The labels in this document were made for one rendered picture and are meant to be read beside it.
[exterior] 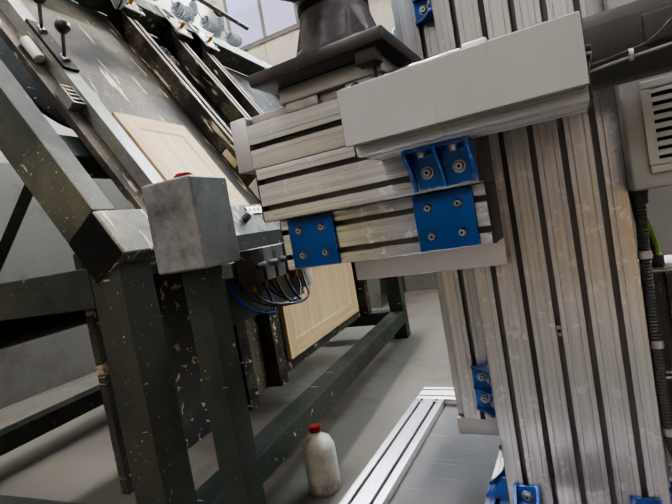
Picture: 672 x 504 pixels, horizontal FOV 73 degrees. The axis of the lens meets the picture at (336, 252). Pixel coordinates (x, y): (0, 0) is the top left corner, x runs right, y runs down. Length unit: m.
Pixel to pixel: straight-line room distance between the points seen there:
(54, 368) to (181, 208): 3.07
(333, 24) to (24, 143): 0.76
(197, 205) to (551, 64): 0.64
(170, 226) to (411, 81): 0.56
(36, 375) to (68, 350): 0.26
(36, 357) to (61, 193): 2.77
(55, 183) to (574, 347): 1.07
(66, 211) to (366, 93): 0.76
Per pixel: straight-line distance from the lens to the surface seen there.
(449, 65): 0.54
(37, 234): 3.90
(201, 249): 0.90
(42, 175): 1.19
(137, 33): 2.17
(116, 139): 1.40
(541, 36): 0.54
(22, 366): 3.80
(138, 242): 1.07
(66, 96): 1.48
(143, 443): 1.14
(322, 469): 1.50
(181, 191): 0.92
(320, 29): 0.76
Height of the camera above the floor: 0.79
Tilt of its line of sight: 3 degrees down
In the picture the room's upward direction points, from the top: 10 degrees counter-clockwise
